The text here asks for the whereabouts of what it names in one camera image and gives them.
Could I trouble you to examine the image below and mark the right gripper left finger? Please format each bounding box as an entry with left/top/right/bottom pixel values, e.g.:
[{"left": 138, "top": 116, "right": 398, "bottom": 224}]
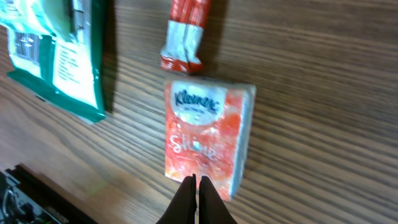
[{"left": 157, "top": 174, "right": 197, "bottom": 224}]

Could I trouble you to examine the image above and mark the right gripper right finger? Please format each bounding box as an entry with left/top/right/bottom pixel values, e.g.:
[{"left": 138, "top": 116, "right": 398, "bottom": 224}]
[{"left": 199, "top": 176, "right": 237, "bottom": 224}]

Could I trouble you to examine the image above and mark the red white carton cup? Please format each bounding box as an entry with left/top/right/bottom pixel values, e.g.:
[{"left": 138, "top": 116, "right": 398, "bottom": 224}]
[{"left": 164, "top": 79, "right": 256, "bottom": 201}]

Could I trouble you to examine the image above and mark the red stick packet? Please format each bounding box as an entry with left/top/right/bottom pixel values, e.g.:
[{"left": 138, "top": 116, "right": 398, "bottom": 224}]
[{"left": 160, "top": 0, "right": 211, "bottom": 73}]

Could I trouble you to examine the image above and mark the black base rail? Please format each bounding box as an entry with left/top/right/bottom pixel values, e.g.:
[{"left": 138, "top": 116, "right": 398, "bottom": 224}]
[{"left": 1, "top": 165, "right": 96, "bottom": 224}]

